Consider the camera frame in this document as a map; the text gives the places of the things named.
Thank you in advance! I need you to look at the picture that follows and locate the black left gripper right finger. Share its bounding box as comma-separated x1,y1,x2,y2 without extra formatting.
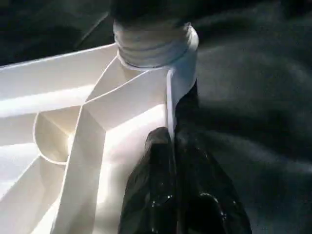
175,131,252,234

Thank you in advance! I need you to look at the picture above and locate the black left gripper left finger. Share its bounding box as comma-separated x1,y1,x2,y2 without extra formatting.
117,127,177,234

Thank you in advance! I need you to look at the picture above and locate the white plastic table top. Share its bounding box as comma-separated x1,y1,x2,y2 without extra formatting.
0,24,200,234

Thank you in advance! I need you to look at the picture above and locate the white plastic table leg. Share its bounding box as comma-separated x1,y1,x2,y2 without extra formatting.
113,19,192,69

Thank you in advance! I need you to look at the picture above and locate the black work mat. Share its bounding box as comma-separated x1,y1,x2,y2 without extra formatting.
0,0,312,234

